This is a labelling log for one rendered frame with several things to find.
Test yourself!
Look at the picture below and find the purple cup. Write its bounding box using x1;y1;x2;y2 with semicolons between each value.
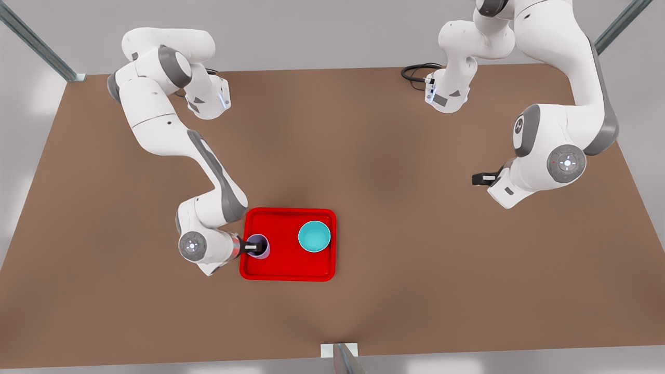
244;234;271;260

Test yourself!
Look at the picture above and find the teal bowl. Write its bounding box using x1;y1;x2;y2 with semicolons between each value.
298;220;332;253

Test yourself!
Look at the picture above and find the red tray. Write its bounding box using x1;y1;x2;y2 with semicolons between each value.
240;207;337;282

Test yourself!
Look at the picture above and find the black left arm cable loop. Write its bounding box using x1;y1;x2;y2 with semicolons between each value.
401;63;445;92

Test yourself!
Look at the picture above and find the silver frame post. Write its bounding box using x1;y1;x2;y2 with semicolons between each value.
594;0;655;56
0;0;87;83
320;342;367;374

